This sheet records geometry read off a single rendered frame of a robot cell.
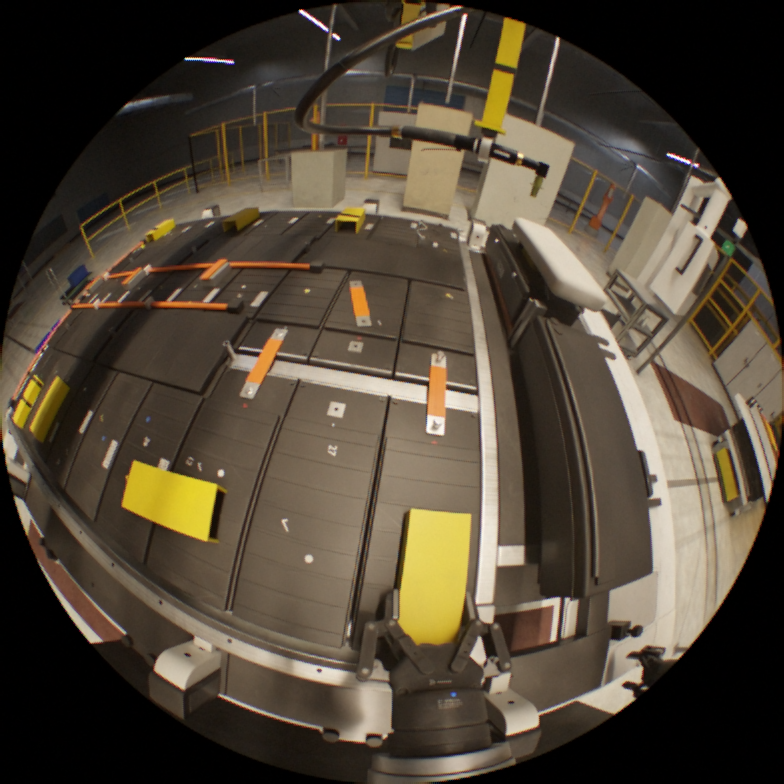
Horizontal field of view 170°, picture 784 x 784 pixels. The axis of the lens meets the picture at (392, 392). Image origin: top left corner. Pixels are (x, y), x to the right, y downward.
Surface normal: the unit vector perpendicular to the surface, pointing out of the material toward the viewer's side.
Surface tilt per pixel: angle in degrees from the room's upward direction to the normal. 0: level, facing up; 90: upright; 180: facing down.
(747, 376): 90
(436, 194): 90
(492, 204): 90
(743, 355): 90
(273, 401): 0
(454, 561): 0
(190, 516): 0
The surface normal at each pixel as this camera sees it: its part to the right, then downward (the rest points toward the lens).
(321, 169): -0.14, 0.81
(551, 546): -0.98, -0.18
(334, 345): 0.11, -0.56
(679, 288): -0.95, 0.18
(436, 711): -0.17, -0.95
